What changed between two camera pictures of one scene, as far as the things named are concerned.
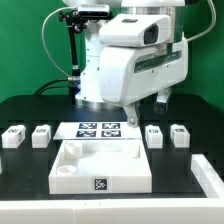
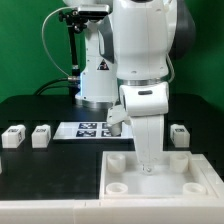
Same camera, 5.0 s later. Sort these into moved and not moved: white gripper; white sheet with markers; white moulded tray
Moved: white gripper; white moulded tray
Not moved: white sheet with markers
